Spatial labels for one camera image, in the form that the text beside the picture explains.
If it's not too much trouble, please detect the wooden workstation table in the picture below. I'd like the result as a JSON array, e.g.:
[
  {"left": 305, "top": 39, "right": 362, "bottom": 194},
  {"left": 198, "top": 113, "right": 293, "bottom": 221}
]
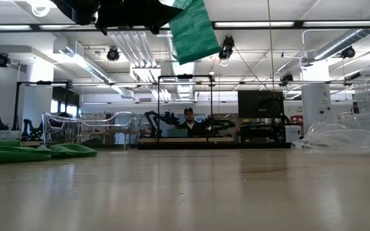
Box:
[{"left": 139, "top": 137, "right": 234, "bottom": 144}]

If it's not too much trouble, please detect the clear plastic container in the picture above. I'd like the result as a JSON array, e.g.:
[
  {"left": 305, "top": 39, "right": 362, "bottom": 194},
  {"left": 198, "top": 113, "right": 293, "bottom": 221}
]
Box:
[{"left": 42, "top": 110, "right": 143, "bottom": 150}]

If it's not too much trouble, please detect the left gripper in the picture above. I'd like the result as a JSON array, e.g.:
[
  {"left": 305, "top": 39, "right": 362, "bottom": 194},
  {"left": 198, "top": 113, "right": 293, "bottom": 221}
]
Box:
[{"left": 49, "top": 0, "right": 185, "bottom": 35}]

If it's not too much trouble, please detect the thin hanging cable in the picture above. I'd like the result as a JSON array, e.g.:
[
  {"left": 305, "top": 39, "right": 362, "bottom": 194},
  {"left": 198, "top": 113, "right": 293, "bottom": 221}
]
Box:
[{"left": 266, "top": 0, "right": 276, "bottom": 97}]

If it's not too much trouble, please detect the white LED light bar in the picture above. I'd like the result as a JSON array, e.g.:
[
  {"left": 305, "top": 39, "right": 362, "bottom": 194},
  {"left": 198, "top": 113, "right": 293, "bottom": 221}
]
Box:
[
  {"left": 39, "top": 24, "right": 119, "bottom": 31},
  {"left": 0, "top": 24, "right": 32, "bottom": 31},
  {"left": 303, "top": 20, "right": 370, "bottom": 28},
  {"left": 215, "top": 21, "right": 295, "bottom": 28}
]

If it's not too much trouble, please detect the black monitor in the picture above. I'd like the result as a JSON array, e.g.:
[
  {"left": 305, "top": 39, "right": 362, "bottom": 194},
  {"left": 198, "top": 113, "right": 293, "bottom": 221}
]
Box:
[{"left": 238, "top": 90, "right": 285, "bottom": 119}]

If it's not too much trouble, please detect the black metal rig frame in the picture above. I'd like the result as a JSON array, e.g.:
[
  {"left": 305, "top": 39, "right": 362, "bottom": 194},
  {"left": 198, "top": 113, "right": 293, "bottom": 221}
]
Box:
[{"left": 0, "top": 19, "right": 370, "bottom": 150}]

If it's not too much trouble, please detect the green crumpled bandage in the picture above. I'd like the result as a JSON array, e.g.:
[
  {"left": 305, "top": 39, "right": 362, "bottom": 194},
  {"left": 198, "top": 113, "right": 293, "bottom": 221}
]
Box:
[{"left": 0, "top": 139, "right": 98, "bottom": 166}]

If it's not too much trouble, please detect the teal storage box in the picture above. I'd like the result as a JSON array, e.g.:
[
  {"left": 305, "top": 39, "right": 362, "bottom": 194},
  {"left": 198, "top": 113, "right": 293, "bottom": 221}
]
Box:
[{"left": 167, "top": 128, "right": 188, "bottom": 138}]

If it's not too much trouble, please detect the white box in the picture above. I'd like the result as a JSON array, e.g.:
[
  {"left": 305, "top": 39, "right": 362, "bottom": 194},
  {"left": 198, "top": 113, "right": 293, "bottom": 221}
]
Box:
[{"left": 284, "top": 124, "right": 302, "bottom": 143}]

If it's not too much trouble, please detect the black workstation frame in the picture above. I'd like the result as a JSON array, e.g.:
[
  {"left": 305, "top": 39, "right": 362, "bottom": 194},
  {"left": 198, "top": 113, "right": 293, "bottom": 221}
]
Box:
[
  {"left": 13, "top": 80, "right": 74, "bottom": 132},
  {"left": 157, "top": 74, "right": 214, "bottom": 143}
]

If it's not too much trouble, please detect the teal elastic bandage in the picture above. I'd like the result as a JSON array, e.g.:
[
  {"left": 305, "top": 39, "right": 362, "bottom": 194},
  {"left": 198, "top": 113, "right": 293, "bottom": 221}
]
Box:
[{"left": 168, "top": 0, "right": 222, "bottom": 65}]

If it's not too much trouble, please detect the white ceiling cable loop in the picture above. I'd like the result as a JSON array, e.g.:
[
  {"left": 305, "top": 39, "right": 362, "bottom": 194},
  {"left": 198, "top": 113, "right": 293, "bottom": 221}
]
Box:
[{"left": 30, "top": 0, "right": 52, "bottom": 18}]

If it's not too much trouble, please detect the black ceiling spotlight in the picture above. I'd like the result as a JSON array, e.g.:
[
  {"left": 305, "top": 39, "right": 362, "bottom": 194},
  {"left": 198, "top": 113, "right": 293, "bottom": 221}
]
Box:
[
  {"left": 106, "top": 46, "right": 121, "bottom": 62},
  {"left": 0, "top": 53, "right": 12, "bottom": 69},
  {"left": 341, "top": 46, "right": 357, "bottom": 60},
  {"left": 218, "top": 34, "right": 236, "bottom": 61},
  {"left": 279, "top": 73, "right": 295, "bottom": 87}
]

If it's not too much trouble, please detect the white ceiling pipe rack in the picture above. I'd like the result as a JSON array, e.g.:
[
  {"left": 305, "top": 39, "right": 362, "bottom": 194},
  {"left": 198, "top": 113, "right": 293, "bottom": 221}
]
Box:
[{"left": 107, "top": 30, "right": 159, "bottom": 70}]

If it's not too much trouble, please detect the white air duct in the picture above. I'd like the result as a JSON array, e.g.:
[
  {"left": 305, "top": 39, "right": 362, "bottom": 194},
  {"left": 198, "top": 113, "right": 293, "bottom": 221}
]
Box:
[{"left": 52, "top": 37, "right": 134, "bottom": 99}]

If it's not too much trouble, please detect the black equipment rack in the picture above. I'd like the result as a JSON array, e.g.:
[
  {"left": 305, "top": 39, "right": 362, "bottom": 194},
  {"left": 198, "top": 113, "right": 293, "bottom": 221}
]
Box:
[{"left": 238, "top": 115, "right": 290, "bottom": 144}]

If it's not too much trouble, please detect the white storage bin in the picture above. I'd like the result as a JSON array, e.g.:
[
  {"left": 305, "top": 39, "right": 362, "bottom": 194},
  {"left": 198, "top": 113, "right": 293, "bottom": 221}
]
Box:
[{"left": 0, "top": 130, "right": 23, "bottom": 141}]

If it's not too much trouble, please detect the person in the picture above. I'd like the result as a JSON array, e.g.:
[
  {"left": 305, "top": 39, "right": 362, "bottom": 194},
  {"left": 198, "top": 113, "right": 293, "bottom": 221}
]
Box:
[{"left": 175, "top": 107, "right": 207, "bottom": 138}]

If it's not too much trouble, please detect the clear crumpled plastic bag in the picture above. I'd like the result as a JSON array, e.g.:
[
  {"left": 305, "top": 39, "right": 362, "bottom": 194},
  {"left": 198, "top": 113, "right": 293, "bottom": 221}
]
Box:
[{"left": 290, "top": 112, "right": 370, "bottom": 154}]

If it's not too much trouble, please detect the silver ceiling duct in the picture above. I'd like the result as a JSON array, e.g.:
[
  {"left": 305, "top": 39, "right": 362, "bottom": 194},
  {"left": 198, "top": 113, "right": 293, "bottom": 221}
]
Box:
[{"left": 313, "top": 9, "right": 370, "bottom": 62}]

